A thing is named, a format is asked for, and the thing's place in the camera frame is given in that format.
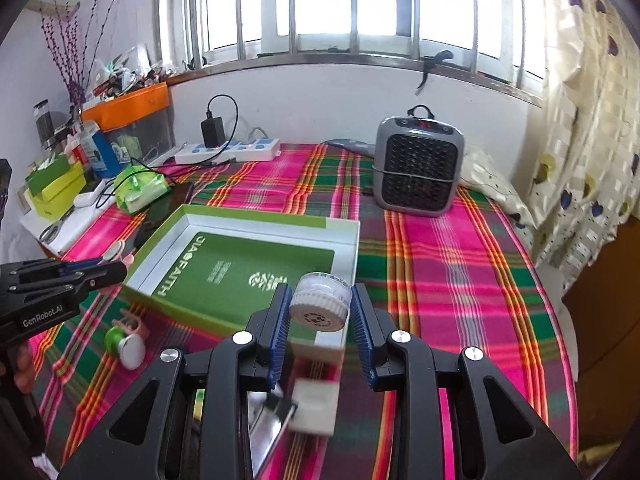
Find silver lighter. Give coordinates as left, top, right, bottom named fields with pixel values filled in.
left=247, top=386, right=297, bottom=479

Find green white suction hook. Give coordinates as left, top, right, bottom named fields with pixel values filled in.
left=104, top=309, right=150, bottom=370

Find white wall charger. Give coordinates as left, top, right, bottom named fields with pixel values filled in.
left=288, top=341, right=346, bottom=437

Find small white round device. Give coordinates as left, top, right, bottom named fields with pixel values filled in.
left=288, top=272, right=352, bottom=333

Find pink clip holder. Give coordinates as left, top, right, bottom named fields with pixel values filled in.
left=100, top=240, right=136, bottom=295

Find person's left hand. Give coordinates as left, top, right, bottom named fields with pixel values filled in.
left=14, top=341, right=36, bottom=394

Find yellow-green small box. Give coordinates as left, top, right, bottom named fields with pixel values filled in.
left=25, top=155, right=87, bottom=221

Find green tissue pack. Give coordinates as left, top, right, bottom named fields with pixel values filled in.
left=113, top=165, right=170, bottom=216

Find blue white carton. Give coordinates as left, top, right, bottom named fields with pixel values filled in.
left=79, top=120, right=122, bottom=179

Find green and white box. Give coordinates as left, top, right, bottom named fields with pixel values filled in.
left=122, top=205, right=360, bottom=336

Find plaid bed sheet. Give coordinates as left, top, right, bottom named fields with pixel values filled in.
left=27, top=142, right=582, bottom=480

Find orange lidded storage bin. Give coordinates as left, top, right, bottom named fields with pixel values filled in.
left=80, top=82, right=175, bottom=162

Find black power adapter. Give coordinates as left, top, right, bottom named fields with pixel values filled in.
left=201, top=114, right=226, bottom=148

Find purple dried branches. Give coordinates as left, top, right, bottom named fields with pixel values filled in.
left=37, top=0, right=118, bottom=107

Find patterned curtain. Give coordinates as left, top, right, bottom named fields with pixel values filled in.
left=527, top=0, right=639, bottom=289

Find white power strip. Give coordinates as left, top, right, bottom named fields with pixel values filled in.
left=175, top=138, right=280, bottom=165

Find grey portable fan heater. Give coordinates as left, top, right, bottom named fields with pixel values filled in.
left=372, top=116, right=465, bottom=217

